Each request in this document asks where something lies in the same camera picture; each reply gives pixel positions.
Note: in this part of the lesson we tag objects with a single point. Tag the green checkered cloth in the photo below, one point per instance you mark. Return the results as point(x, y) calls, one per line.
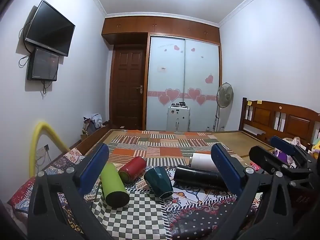
point(135, 220)

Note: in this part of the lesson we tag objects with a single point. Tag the white appliance by wardrobe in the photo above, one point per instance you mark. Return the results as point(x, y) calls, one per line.
point(178, 118)

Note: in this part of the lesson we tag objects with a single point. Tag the brown wooden door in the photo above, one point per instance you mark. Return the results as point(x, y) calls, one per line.
point(127, 87)

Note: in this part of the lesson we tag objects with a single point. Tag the white standing fan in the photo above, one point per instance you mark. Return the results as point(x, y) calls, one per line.
point(225, 96)

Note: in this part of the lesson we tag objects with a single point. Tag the black cup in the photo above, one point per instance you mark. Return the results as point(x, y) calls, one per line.
point(197, 178)

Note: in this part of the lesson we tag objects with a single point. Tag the yellow foam tube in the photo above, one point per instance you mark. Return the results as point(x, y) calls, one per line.
point(35, 140)

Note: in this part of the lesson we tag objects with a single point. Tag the wooden bed headboard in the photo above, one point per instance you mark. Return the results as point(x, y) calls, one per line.
point(267, 116)

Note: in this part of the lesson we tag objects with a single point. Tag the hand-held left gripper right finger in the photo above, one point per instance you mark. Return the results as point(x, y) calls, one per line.
point(228, 173)

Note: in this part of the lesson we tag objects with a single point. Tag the wall-mounted black television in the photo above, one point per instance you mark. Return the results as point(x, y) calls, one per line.
point(50, 28)

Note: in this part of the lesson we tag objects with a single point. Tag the striped patchwork blanket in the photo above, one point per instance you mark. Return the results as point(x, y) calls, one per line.
point(162, 146)

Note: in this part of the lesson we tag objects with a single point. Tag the wooden bed side rail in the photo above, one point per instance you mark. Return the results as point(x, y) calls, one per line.
point(85, 142)

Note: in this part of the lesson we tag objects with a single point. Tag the pile of clothes and bags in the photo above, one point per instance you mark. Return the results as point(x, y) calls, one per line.
point(92, 123)

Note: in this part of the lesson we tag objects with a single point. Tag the white cup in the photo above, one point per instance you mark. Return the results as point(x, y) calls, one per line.
point(203, 161)

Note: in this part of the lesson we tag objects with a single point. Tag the small black wall monitor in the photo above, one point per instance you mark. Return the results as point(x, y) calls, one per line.
point(43, 65)

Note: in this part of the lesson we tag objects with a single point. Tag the dark teal faceted cup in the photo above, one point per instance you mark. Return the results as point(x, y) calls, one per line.
point(158, 181)

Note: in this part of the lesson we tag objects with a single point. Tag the dark floral printed cloth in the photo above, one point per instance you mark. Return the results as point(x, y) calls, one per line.
point(200, 217)

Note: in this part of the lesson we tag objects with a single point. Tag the black items on suitcase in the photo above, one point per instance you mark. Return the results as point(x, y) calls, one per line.
point(180, 104)

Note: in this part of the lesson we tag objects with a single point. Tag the red cup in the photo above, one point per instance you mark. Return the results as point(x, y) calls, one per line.
point(132, 170)

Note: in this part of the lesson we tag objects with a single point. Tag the yellow plush toy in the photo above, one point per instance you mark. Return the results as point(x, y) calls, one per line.
point(316, 150)

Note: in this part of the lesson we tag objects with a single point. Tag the purple and pink cloth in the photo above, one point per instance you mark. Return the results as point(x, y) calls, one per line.
point(281, 155)

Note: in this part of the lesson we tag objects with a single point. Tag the green cup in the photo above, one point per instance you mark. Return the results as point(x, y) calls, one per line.
point(113, 187)

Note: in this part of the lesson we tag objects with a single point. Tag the wooden wardrobe with sliding doors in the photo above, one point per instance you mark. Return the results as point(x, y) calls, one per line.
point(165, 80)

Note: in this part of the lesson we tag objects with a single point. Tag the white wall socket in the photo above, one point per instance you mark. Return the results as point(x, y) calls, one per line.
point(43, 150)

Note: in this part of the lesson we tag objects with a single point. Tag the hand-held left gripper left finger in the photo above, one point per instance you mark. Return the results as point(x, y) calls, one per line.
point(93, 168)

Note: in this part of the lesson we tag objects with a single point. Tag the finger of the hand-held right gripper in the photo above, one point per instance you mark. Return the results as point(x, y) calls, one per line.
point(267, 160)
point(285, 145)

